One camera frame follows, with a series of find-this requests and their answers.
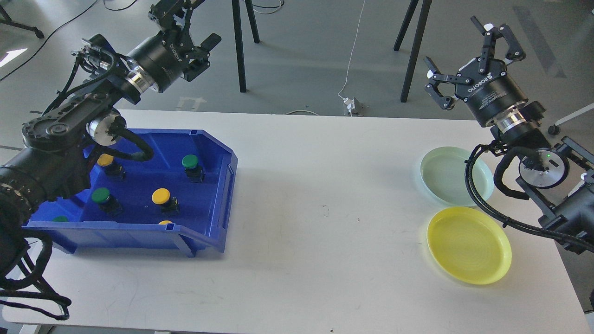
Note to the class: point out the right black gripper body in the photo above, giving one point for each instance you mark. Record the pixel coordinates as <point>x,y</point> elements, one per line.
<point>490,92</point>

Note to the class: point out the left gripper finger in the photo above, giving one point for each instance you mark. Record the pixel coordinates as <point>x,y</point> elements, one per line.
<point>173,14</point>
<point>200,57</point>

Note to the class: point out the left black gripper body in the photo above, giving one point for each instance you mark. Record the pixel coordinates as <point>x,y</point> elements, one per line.
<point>164,57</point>

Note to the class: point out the yellow button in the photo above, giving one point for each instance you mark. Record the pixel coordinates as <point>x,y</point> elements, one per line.
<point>111,168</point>
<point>167,203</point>

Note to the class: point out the green button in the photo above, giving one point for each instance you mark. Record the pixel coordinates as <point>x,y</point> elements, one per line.
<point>193,168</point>
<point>106,201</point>

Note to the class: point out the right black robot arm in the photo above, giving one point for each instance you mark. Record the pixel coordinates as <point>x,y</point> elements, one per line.
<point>557,178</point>

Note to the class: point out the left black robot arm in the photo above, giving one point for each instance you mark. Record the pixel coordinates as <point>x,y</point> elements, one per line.
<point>64,143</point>

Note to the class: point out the light green plate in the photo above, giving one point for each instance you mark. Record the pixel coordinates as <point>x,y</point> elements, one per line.
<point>442,173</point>

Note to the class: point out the yellow plate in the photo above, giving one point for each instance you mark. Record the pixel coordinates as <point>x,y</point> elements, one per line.
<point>469,245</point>

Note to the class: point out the green button bin corner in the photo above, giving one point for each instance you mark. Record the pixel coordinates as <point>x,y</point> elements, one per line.
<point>60,218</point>

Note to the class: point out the black tripod left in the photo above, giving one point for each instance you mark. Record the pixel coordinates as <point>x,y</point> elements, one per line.
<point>237,29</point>

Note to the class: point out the black tripod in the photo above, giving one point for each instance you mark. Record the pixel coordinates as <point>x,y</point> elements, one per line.
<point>237,29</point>
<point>417,41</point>

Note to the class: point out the black tripod right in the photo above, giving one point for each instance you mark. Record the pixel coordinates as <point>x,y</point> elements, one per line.
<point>417,41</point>

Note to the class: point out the white power adapter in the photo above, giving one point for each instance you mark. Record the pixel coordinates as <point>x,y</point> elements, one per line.
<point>352,107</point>

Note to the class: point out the blue plastic bin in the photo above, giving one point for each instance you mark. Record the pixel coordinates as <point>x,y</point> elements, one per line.
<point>179,200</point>

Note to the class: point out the black stand base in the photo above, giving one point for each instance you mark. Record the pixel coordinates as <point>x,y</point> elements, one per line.
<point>7,20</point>

